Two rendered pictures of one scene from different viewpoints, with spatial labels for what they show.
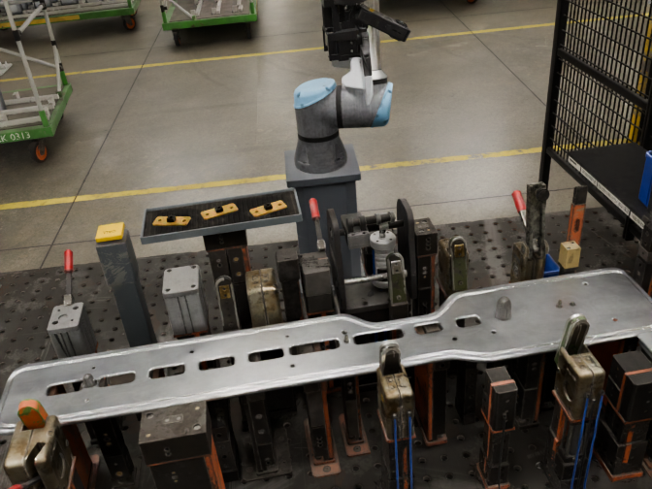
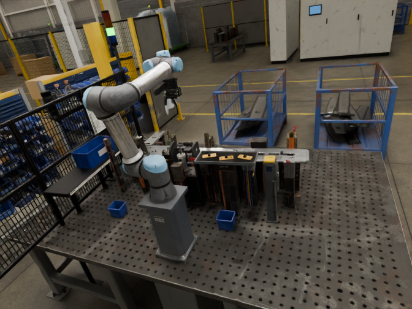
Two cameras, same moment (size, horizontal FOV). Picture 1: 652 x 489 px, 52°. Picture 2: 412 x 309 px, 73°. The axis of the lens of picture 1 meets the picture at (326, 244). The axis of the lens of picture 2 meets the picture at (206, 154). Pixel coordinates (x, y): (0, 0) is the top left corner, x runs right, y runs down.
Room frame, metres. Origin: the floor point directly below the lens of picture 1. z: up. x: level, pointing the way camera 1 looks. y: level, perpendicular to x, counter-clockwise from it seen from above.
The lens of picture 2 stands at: (2.72, 0.83, 1.98)
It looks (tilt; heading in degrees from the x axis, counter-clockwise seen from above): 28 degrees down; 208
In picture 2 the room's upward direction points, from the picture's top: 10 degrees counter-clockwise
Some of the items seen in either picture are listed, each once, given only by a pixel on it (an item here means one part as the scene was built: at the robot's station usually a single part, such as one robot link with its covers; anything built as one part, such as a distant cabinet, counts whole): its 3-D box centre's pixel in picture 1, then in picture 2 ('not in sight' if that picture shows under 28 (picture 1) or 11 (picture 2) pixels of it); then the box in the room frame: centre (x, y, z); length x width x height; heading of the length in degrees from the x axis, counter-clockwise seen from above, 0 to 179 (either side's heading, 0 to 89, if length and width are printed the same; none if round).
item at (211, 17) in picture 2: not in sight; (249, 24); (-10.59, -3.00, 1.00); 4.54 x 0.14 x 2.00; 92
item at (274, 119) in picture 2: not in sight; (254, 109); (-1.26, -0.33, 0.47); 1.20 x 0.80 x 0.95; 0
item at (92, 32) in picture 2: not in sight; (122, 128); (0.70, -1.16, 1.00); 0.18 x 0.18 x 2.00; 6
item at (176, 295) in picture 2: not in sight; (188, 285); (1.73, -0.01, 0.33); 0.31 x 0.31 x 0.66; 2
